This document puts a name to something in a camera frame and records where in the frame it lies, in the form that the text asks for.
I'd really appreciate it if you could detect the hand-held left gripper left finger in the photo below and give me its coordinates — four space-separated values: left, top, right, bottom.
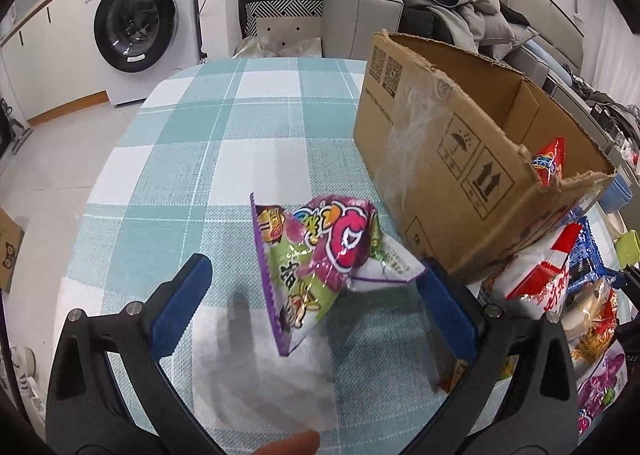
46 254 223 455

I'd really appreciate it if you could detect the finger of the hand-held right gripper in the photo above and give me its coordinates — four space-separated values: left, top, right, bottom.
607 265 640 295

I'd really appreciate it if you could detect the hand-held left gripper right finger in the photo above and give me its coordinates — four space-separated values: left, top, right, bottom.
405 257 581 455

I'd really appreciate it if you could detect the yellow noodle snack packet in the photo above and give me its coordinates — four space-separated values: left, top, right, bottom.
570 290 623 366

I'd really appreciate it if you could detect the clear cracker packet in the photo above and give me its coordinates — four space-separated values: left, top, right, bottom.
560 277 616 336

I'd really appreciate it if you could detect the white red snack bag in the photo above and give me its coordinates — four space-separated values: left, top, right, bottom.
480 222 583 321

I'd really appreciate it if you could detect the purple green candy packet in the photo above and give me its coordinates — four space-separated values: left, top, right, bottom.
249 192 428 358

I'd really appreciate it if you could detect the orange red snack packet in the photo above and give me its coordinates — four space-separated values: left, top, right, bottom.
530 136 568 186

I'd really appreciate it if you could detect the brown cardboard box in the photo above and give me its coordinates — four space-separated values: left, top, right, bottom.
352 30 618 286

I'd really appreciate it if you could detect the person's left hand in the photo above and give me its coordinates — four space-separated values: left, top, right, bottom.
252 430 321 455

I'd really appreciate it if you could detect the green plate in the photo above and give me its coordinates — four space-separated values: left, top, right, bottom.
615 230 640 268

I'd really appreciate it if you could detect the blue bowl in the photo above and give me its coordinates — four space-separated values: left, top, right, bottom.
600 172 633 203
597 187 631 213

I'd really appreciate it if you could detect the white shoe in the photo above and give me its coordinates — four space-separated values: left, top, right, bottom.
20 377 47 431
10 345 38 386

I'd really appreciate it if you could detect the pile of dark clothes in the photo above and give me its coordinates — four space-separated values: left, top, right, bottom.
565 65 640 146

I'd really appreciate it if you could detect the flat cardboard piece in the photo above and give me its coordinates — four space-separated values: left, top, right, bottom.
0 207 26 293

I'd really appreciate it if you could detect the grey side cabinet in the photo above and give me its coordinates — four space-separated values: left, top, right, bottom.
545 70 621 156

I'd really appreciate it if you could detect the white curtain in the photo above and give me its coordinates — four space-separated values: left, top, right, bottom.
595 0 640 106

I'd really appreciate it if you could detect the light blue pillow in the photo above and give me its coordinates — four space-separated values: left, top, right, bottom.
520 42 556 70

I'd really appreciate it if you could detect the clear plastic bag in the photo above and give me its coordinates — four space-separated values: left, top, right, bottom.
232 35 323 60

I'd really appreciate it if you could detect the white counter cabinet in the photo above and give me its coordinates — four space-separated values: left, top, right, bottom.
0 0 111 126

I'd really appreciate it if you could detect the pile of grey black jackets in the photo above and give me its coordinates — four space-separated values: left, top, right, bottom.
370 0 538 60

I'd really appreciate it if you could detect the grey sofa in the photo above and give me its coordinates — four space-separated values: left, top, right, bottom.
322 0 586 86

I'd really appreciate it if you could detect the black patterned chair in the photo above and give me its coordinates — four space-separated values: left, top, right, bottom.
237 0 326 58

